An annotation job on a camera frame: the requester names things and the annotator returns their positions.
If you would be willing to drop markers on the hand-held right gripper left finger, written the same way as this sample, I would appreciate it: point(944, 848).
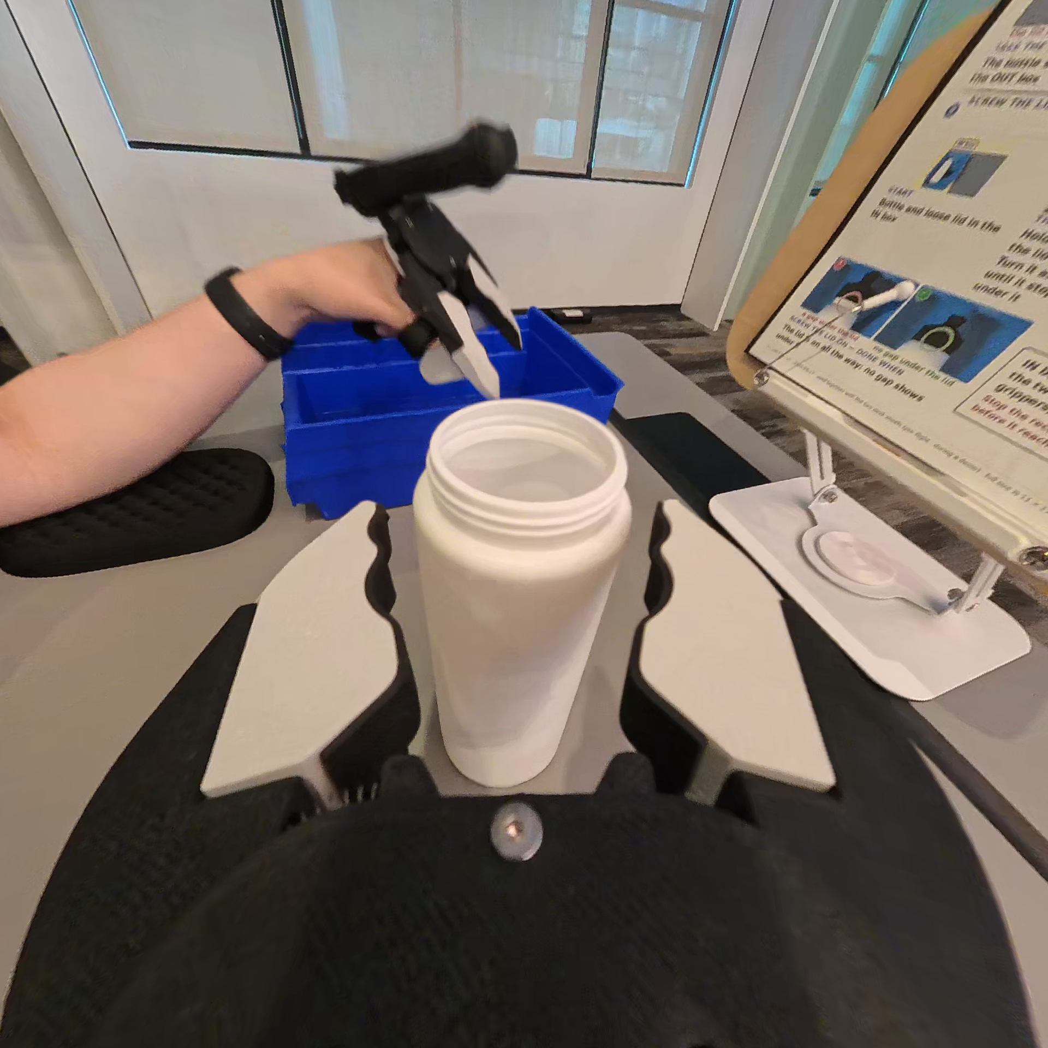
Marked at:
point(311, 671)

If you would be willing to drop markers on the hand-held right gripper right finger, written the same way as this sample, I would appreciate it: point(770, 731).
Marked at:
point(729, 671)

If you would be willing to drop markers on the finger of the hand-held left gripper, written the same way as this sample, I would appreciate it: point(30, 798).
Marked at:
point(499, 315)
point(471, 360)

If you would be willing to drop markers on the blue plastic object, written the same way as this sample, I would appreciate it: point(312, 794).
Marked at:
point(368, 442)

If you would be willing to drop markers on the white bottle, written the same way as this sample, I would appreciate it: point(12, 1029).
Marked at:
point(516, 614)

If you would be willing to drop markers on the person's left forearm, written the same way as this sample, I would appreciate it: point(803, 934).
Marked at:
point(123, 409)

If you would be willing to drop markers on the person's left hand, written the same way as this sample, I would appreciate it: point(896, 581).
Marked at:
point(336, 286)

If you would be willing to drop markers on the small black floor box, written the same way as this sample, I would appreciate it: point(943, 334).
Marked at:
point(571, 314)

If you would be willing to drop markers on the white framed window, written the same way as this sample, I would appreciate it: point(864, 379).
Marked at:
point(409, 74)

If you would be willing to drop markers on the white sign stand base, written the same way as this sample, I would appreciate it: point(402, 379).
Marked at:
point(901, 655)

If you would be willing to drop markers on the black wristband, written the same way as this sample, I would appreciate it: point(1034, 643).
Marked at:
point(246, 315)

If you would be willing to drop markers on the black wrist rest pad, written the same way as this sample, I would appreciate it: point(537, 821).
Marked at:
point(139, 512)

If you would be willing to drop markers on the instruction sheet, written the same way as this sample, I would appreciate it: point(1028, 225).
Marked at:
point(925, 246)

